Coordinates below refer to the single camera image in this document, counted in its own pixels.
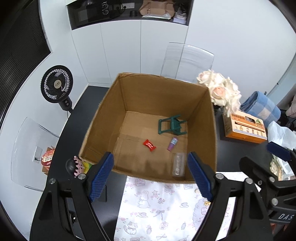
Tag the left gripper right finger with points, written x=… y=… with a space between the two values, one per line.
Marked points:
x=203 y=175

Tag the white plastic bag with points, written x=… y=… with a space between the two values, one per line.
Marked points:
x=284 y=137

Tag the beige handbag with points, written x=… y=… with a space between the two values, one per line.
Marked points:
x=159 y=8

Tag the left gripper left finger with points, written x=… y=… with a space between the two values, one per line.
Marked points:
x=98 y=175

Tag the pink patterned table mat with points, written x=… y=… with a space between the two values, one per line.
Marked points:
x=159 y=211

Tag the red snack bag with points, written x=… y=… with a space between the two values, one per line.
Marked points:
x=46 y=159

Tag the blue checked blanket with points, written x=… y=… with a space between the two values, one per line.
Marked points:
x=260 y=106

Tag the green toy chair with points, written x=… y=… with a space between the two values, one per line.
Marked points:
x=174 y=125

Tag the black desk fan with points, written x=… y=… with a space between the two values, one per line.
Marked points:
x=56 y=85

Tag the brown cardboard box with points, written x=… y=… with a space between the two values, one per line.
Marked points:
x=129 y=115

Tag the clear chair at left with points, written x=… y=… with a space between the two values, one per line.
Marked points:
x=33 y=140

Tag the black wall oven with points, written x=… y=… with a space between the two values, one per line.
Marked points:
x=81 y=13

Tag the pink clothes pile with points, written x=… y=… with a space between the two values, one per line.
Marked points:
x=291 y=112

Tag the orange tissue box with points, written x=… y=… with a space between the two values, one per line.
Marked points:
x=245 y=127

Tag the red candy wrapper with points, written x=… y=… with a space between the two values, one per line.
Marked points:
x=149 y=145

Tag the cartoon boy figurine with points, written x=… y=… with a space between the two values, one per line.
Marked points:
x=76 y=166

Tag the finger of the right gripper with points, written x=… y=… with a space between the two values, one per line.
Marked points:
x=255 y=171
x=279 y=151

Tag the pink rose bouquet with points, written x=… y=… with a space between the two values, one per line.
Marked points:
x=223 y=91

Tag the small blue purple bottle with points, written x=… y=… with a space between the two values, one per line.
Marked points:
x=172 y=143

